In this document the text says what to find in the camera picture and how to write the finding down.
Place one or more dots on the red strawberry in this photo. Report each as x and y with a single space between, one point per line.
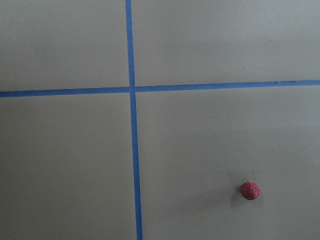
250 190

